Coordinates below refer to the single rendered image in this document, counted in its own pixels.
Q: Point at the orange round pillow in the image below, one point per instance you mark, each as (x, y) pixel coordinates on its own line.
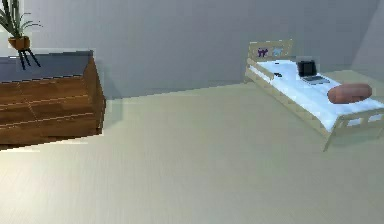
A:
(349, 93)

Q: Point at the small black remote control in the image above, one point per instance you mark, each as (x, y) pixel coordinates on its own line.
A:
(277, 74)

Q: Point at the black laptop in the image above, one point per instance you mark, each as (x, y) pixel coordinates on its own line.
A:
(308, 70)

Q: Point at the green potted house plant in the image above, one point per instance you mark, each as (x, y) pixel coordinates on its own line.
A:
(16, 30)

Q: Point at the pale wooden bed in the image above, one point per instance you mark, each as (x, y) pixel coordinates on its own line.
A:
(310, 96)

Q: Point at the brown wooden chest of drawers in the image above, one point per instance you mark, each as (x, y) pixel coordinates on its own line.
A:
(50, 106)

